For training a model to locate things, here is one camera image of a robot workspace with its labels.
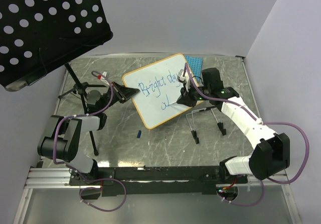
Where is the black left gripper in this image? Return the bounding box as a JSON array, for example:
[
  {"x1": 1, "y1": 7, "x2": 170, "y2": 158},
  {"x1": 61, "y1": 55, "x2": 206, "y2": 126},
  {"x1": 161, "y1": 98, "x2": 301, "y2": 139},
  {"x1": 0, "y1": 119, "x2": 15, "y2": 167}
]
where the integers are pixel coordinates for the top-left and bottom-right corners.
[{"x1": 99, "y1": 81, "x2": 139, "y2": 112}]

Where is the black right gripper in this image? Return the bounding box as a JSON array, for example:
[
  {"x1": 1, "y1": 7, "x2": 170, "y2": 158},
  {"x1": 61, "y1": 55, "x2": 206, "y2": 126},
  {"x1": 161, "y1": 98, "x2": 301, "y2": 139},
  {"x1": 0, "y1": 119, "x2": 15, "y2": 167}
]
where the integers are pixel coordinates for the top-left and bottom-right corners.
[{"x1": 177, "y1": 80, "x2": 211, "y2": 107}]

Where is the yellow framed whiteboard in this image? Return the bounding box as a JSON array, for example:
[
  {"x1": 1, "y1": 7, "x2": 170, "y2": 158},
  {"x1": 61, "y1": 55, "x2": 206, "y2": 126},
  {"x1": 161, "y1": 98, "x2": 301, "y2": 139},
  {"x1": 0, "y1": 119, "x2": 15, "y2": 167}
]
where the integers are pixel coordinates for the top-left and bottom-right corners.
[{"x1": 122, "y1": 53, "x2": 191, "y2": 130}]

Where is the blue marker cap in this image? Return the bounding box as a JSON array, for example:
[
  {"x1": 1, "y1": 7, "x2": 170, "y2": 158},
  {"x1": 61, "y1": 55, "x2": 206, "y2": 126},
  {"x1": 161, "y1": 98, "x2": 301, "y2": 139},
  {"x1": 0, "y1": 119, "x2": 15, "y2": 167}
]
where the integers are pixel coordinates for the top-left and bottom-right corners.
[{"x1": 137, "y1": 130, "x2": 142, "y2": 138}]

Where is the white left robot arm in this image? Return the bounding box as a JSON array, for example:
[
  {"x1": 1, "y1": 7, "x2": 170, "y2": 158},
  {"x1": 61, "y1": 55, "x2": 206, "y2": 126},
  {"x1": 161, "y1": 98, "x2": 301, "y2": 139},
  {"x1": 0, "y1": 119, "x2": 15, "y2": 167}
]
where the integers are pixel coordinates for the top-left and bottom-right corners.
[{"x1": 37, "y1": 82, "x2": 140, "y2": 185}]

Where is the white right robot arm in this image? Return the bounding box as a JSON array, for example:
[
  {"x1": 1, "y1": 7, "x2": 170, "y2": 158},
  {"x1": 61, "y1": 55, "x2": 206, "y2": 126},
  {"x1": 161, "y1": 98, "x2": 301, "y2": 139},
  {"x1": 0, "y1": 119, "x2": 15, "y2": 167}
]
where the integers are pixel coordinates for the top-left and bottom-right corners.
[{"x1": 177, "y1": 67, "x2": 290, "y2": 183}]

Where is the blue studded baseplate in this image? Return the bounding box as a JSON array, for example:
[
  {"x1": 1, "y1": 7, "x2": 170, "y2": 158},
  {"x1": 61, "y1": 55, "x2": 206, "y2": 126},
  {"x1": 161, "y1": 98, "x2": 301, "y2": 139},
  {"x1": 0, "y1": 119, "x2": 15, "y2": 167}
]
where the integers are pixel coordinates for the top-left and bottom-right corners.
[{"x1": 185, "y1": 55, "x2": 203, "y2": 83}]

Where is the black perforated music stand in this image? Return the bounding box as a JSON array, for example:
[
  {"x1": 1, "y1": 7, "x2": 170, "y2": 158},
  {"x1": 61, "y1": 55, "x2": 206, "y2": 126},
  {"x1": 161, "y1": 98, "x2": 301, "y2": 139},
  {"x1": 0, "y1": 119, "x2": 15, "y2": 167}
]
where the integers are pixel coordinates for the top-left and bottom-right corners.
[{"x1": 0, "y1": 0, "x2": 118, "y2": 156}]

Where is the wire whiteboard easel stand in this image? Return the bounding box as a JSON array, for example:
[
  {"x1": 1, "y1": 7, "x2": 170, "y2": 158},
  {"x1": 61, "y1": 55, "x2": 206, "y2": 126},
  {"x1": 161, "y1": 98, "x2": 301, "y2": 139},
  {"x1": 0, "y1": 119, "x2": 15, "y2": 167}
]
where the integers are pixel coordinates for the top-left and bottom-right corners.
[{"x1": 186, "y1": 105, "x2": 227, "y2": 144}]

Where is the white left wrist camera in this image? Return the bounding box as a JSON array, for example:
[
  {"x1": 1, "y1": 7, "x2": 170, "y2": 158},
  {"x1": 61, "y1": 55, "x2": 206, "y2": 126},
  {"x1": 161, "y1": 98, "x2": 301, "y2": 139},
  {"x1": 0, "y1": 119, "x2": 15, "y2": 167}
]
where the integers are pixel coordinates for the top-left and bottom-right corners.
[{"x1": 91, "y1": 71, "x2": 110, "y2": 86}]

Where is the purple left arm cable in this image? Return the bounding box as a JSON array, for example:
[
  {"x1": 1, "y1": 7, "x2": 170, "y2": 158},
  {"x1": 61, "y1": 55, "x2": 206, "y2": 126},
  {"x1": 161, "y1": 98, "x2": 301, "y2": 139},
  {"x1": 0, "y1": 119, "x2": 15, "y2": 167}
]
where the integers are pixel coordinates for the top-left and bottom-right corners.
[{"x1": 52, "y1": 70, "x2": 127, "y2": 212}]

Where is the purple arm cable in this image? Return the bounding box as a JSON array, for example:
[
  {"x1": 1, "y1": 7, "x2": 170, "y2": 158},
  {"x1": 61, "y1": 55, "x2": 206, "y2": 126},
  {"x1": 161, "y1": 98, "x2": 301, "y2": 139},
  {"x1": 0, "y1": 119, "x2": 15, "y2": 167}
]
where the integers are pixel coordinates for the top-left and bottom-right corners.
[
  {"x1": 183, "y1": 62, "x2": 310, "y2": 207},
  {"x1": 52, "y1": 70, "x2": 127, "y2": 212}
]

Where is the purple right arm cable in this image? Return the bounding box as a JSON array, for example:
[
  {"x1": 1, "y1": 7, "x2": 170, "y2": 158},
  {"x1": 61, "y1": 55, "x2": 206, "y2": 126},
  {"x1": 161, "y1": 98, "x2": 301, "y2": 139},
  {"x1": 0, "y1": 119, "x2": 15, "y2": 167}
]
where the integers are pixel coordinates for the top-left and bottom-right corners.
[{"x1": 183, "y1": 62, "x2": 310, "y2": 207}]

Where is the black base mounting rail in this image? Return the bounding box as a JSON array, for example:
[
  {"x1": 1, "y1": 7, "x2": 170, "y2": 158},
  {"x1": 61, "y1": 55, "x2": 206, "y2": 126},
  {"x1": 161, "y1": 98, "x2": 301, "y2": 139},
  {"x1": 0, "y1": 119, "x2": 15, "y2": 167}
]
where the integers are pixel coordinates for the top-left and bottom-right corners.
[{"x1": 69, "y1": 165, "x2": 248, "y2": 197}]

